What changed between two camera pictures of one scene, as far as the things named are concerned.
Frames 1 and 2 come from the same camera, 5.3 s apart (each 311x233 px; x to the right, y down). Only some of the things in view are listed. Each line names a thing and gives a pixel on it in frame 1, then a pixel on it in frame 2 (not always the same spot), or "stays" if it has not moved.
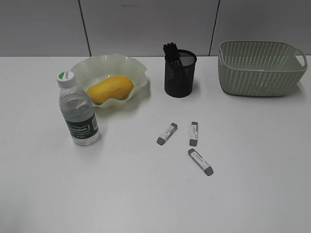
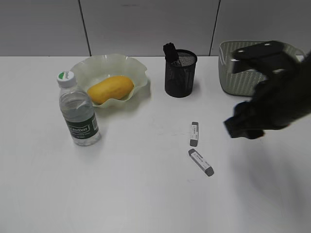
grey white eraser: x=199 y=159 stays
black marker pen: x=176 y=56 → x=172 y=52
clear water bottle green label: x=78 y=109 stays
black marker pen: x=167 y=52 stays
